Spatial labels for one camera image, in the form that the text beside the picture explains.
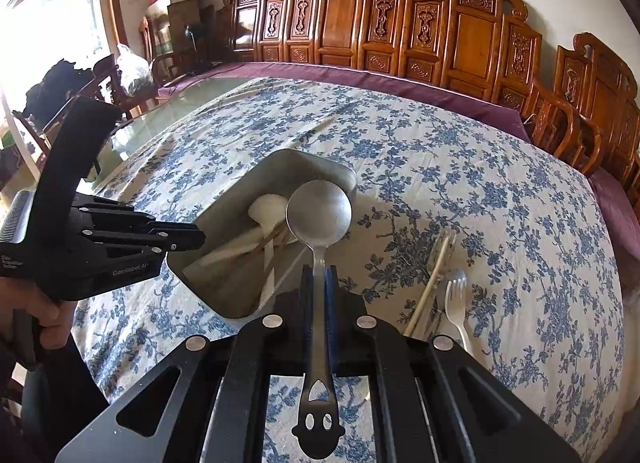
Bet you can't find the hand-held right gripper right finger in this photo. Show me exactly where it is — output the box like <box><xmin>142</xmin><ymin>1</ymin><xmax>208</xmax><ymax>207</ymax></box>
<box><xmin>325</xmin><ymin>265</ymin><xmax>581</xmax><ymax>463</ymax></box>

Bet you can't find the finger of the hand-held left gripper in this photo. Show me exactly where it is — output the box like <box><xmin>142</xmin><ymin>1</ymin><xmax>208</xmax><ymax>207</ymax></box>
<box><xmin>84</xmin><ymin>223</ymin><xmax>207</xmax><ymax>255</ymax></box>
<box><xmin>74</xmin><ymin>194</ymin><xmax>158</xmax><ymax>233</ymax></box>

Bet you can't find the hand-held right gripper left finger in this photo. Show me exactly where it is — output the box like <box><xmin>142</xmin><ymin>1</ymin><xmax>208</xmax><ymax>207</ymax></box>
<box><xmin>55</xmin><ymin>263</ymin><xmax>313</xmax><ymax>463</ymax></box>

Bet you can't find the rectangular metal tin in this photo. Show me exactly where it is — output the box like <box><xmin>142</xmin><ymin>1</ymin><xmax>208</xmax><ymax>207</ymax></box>
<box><xmin>167</xmin><ymin>148</ymin><xmax>358</xmax><ymax>321</ymax></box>

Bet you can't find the metal spoon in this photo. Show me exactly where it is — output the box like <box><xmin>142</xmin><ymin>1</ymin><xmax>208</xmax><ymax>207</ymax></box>
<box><xmin>285</xmin><ymin>179</ymin><xmax>353</xmax><ymax>461</ymax></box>

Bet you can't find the large white plastic spoon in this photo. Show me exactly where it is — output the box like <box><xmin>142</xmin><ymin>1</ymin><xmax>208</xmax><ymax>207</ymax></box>
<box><xmin>182</xmin><ymin>194</ymin><xmax>291</xmax><ymax>278</ymax></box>

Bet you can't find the white plastic fork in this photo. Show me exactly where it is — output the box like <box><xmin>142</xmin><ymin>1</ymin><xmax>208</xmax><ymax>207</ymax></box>
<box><xmin>444</xmin><ymin>269</ymin><xmax>475</xmax><ymax>356</ymax></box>

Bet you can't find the person's left hand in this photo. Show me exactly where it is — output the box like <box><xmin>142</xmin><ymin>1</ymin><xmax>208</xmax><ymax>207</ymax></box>
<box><xmin>0</xmin><ymin>270</ymin><xmax>76</xmax><ymax>344</ymax></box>

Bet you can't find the carved wooden chair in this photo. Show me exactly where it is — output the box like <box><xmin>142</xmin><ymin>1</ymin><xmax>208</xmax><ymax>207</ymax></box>
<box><xmin>12</xmin><ymin>54</ymin><xmax>161</xmax><ymax>164</ymax></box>

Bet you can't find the black cloth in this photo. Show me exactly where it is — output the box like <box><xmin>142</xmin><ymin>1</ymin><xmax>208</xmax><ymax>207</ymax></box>
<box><xmin>25</xmin><ymin>59</ymin><xmax>96</xmax><ymax>114</ymax></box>

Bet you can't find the white plastic bag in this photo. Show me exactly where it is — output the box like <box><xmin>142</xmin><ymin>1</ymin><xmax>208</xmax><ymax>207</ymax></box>
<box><xmin>116</xmin><ymin>44</ymin><xmax>153</xmax><ymax>96</ymax></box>

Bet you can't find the blue floral tablecloth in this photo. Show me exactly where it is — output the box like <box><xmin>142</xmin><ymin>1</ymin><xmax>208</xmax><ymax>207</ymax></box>
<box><xmin>70</xmin><ymin>77</ymin><xmax>626</xmax><ymax>463</ymax></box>

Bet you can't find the black desk lamp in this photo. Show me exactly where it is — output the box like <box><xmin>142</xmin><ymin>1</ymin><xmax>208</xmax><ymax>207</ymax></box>
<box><xmin>182</xmin><ymin>23</ymin><xmax>211</xmax><ymax>74</ymax></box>

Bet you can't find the stack of brown boxes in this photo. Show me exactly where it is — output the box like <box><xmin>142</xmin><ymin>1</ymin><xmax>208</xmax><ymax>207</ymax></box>
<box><xmin>152</xmin><ymin>0</ymin><xmax>216</xmax><ymax>64</ymax></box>

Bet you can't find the wooden framed window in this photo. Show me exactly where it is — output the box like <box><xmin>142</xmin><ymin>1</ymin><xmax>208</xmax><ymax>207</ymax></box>
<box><xmin>0</xmin><ymin>0</ymin><xmax>128</xmax><ymax>108</ymax></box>

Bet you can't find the purple sofa cushion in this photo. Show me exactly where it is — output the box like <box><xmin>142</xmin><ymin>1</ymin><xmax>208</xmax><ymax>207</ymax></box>
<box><xmin>160</xmin><ymin>62</ymin><xmax>533</xmax><ymax>141</ymax></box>

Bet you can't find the carved wooden sofa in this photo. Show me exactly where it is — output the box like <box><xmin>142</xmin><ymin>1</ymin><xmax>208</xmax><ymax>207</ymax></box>
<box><xmin>215</xmin><ymin>0</ymin><xmax>606</xmax><ymax>178</ymax></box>

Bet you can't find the purple armchair cushion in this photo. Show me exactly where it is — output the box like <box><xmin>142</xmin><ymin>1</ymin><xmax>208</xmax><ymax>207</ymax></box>
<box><xmin>587</xmin><ymin>170</ymin><xmax>640</xmax><ymax>264</ymax></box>

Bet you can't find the carved wooden armchair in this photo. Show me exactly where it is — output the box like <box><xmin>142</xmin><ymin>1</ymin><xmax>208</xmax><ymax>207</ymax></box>
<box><xmin>552</xmin><ymin>33</ymin><xmax>640</xmax><ymax>204</ymax></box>

